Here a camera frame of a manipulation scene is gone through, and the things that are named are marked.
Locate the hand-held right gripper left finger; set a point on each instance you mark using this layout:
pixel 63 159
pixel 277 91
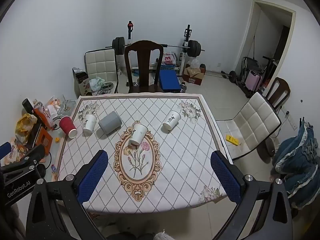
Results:
pixel 93 173

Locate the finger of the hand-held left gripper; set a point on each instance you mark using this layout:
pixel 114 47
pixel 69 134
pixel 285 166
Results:
pixel 32 156
pixel 4 150

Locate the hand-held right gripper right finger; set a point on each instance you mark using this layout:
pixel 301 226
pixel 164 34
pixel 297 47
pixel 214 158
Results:
pixel 225 176

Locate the white paper cup black print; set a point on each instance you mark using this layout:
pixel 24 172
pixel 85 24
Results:
pixel 170 121
pixel 89 123
pixel 137 135

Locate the red paper cup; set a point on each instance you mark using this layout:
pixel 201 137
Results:
pixel 67 127

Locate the grey cup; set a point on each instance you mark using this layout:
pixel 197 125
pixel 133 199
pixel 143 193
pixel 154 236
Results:
pixel 110 125

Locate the orange box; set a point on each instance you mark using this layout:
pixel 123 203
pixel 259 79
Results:
pixel 43 136

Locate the yellow plastic bag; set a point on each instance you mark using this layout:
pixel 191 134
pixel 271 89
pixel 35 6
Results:
pixel 23 126

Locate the yellow tool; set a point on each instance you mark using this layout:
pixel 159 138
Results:
pixel 232 139

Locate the black bottle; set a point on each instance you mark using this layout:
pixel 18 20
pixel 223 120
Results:
pixel 27 105

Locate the floral printed tablecloth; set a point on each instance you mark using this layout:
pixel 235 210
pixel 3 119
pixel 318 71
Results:
pixel 175 155

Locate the orange snack packet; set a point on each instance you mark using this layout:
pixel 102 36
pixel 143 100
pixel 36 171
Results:
pixel 52 103

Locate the glass ashtray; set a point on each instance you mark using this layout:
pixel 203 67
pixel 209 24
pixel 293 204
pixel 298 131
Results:
pixel 66 106

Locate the white padded chair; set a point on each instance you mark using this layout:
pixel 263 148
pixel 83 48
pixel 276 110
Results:
pixel 100 63
pixel 252 122

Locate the blue denim cloth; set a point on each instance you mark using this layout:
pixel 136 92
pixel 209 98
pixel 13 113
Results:
pixel 297 160

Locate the white power strip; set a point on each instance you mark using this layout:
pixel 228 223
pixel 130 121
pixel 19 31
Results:
pixel 290 120

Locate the printed gift box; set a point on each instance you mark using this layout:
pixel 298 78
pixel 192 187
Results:
pixel 80 83

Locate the metal bowl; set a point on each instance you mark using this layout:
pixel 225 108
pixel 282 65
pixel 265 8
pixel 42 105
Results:
pixel 106 86

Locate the crumpled pale plastic bag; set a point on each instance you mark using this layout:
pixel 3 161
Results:
pixel 96 83

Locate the metal dumbbell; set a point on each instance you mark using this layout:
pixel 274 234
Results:
pixel 185 87

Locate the pink suitcase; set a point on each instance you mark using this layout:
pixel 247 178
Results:
pixel 253 81

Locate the small black barbell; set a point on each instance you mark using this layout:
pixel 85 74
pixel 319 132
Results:
pixel 231 76

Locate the dark wooden chair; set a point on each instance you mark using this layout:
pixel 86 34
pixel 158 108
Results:
pixel 143 65
pixel 278 90

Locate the brown cardboard box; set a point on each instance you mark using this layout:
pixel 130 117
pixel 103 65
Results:
pixel 193 76

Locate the blue bench pad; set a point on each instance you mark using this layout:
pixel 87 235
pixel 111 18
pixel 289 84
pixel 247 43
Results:
pixel 169 80

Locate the black folding cart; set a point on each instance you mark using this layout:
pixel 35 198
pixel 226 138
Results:
pixel 250 63

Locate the clear plastic bag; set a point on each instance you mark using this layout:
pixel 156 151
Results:
pixel 193 63

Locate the black scooter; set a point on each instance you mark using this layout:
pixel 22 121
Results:
pixel 269 65

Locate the white plastic bag red print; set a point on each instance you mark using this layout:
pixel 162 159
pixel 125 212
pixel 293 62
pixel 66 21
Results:
pixel 168 60

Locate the black barbell with plates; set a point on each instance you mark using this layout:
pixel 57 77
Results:
pixel 193 48

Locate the white weight rack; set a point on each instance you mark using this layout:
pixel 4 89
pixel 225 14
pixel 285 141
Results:
pixel 186 42

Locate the white door frame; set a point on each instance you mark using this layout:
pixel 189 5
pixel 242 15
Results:
pixel 252 42

